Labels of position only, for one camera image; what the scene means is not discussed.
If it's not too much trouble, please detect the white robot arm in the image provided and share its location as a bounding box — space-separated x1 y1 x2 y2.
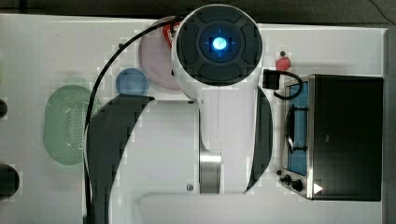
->
171 4 265 194

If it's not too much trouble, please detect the black toaster oven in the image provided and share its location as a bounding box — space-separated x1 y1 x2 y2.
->
280 75 384 202

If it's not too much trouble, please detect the pink round plate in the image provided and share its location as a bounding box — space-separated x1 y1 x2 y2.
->
138 27 180 91

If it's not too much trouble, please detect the blue round bowl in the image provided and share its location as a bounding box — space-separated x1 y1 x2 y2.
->
116 68 149 95

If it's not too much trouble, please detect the red toy apple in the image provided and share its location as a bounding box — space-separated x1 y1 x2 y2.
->
276 57 291 71

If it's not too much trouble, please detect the green perforated colander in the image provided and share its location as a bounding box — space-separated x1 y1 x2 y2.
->
43 85 92 165

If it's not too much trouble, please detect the black round object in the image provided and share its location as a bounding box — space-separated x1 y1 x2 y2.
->
0 99 7 119

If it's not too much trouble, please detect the black cylinder container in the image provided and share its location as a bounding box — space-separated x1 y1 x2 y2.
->
0 163 20 200

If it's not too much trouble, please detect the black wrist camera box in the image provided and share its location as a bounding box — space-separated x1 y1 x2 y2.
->
262 69 280 90

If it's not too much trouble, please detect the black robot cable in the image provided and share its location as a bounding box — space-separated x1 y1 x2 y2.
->
82 11 190 224

